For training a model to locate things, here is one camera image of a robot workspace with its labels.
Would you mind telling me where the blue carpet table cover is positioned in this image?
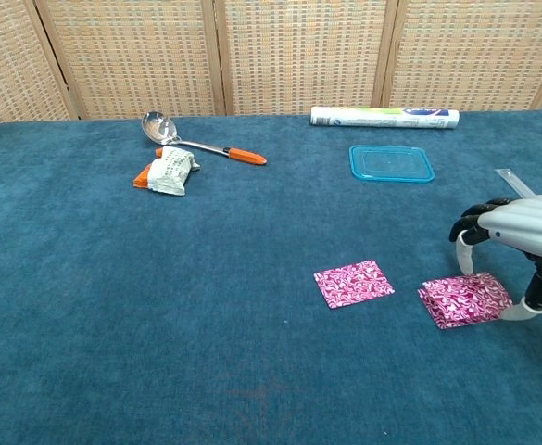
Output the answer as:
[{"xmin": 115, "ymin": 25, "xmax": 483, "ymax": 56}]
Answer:
[{"xmin": 0, "ymin": 108, "xmax": 542, "ymax": 445}]

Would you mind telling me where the clear plastic tube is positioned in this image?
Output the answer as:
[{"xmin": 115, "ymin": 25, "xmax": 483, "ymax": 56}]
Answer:
[{"xmin": 494, "ymin": 168, "xmax": 538, "ymax": 198}]

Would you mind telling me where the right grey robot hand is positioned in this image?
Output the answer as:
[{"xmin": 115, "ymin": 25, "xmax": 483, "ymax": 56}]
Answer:
[{"xmin": 448, "ymin": 194, "xmax": 542, "ymax": 322}]

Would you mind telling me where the white printed roll tube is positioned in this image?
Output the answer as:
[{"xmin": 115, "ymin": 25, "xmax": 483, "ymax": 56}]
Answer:
[{"xmin": 309, "ymin": 106, "xmax": 460, "ymax": 131}]

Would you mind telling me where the crumpled white orange snack packet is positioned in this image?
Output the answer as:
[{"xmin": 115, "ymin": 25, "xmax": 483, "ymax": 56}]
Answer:
[{"xmin": 132, "ymin": 146, "xmax": 202, "ymax": 197}]

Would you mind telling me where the woven folding screen panel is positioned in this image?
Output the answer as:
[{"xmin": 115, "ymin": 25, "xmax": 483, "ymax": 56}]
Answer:
[
  {"xmin": 0, "ymin": 0, "xmax": 80, "ymax": 127},
  {"xmin": 212, "ymin": 0, "xmax": 399, "ymax": 117},
  {"xmin": 381, "ymin": 0, "xmax": 542, "ymax": 112},
  {"xmin": 33, "ymin": 0, "xmax": 228, "ymax": 121}
]

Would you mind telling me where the blue plastic container lid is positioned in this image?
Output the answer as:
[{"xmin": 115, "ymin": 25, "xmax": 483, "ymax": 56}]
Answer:
[{"xmin": 348, "ymin": 144, "xmax": 435, "ymax": 184}]

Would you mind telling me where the steel ladle orange handle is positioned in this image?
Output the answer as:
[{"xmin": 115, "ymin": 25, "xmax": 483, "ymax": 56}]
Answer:
[{"xmin": 141, "ymin": 111, "xmax": 268, "ymax": 167}]

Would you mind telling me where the pink patterned square cloth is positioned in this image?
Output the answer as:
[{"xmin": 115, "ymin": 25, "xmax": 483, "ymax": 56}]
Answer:
[{"xmin": 422, "ymin": 271, "xmax": 514, "ymax": 325}]

